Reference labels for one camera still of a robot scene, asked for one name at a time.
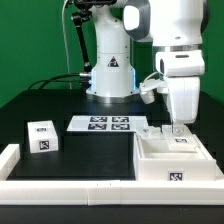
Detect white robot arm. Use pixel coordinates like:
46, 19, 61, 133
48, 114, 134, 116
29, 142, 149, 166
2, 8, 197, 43
72, 0, 209, 136

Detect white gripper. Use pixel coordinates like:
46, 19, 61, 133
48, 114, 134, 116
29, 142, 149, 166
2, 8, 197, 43
155, 50, 205, 136

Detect black cables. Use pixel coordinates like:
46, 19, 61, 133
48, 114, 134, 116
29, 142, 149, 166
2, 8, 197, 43
27, 73, 93, 90

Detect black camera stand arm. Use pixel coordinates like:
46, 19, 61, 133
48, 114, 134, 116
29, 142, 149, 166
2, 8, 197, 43
71, 0, 117, 72

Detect white hanging cable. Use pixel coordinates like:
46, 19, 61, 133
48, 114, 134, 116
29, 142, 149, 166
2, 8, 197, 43
61, 0, 73, 90

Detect white cabinet door panel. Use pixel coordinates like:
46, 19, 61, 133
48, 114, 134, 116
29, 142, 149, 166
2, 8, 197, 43
136, 126, 163, 140

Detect white left fence bar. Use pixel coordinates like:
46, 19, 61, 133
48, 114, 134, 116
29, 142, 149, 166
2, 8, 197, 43
0, 144, 20, 181

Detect white right fence bar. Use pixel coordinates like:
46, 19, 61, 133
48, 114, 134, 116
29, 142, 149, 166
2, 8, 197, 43
214, 162, 224, 182

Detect white front fence bar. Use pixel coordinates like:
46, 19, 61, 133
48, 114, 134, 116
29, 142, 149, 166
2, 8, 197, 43
0, 180, 224, 205

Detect small white cabinet top box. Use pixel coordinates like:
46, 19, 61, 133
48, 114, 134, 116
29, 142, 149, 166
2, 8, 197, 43
27, 120, 59, 153

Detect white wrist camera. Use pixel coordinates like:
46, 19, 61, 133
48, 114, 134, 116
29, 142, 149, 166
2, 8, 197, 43
139, 79, 167, 104

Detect white fence bar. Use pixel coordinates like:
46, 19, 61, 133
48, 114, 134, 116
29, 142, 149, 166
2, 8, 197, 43
214, 162, 224, 182
0, 144, 20, 181
0, 180, 224, 205

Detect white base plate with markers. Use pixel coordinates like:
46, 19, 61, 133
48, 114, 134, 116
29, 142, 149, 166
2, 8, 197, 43
67, 115, 148, 132

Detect white cabinet body box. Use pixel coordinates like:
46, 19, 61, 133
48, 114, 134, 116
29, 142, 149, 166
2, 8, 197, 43
133, 134, 216, 181

